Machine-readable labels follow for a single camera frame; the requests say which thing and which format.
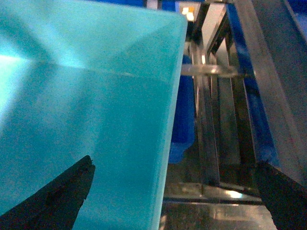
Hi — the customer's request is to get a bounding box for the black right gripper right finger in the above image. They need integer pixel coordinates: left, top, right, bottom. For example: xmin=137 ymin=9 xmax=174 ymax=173
xmin=255 ymin=161 xmax=307 ymax=230

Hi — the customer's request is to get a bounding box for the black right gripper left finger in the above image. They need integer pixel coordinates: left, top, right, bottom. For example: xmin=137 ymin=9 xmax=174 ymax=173
xmin=0 ymin=155 xmax=95 ymax=230

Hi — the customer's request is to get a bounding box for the turquoise plastic bin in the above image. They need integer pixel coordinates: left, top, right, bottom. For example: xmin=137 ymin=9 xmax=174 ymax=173
xmin=0 ymin=0 xmax=187 ymax=230

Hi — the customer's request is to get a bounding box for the blue bin at right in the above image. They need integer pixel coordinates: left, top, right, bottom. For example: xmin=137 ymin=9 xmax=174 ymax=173
xmin=167 ymin=40 xmax=197 ymax=164

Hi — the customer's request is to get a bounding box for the steel shelf frame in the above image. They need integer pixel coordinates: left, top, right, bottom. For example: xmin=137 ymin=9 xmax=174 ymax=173
xmin=159 ymin=0 xmax=307 ymax=230

